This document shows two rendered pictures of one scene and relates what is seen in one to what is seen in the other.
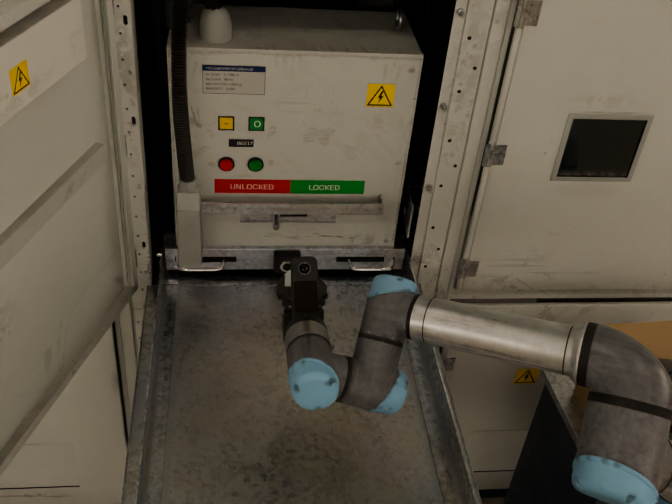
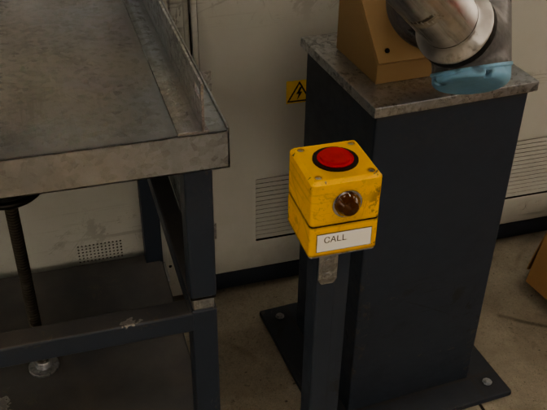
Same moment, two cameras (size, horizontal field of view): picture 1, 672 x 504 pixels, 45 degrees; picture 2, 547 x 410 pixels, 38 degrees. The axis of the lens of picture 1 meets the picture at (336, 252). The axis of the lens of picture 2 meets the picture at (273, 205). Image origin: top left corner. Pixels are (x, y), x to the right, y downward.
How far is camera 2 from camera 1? 0.76 m
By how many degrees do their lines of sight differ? 7
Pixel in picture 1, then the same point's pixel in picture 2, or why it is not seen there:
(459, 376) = (221, 99)
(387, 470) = (92, 89)
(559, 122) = not seen: outside the picture
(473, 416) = (251, 156)
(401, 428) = (113, 58)
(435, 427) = (156, 53)
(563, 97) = not seen: outside the picture
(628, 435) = not seen: outside the picture
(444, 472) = (166, 81)
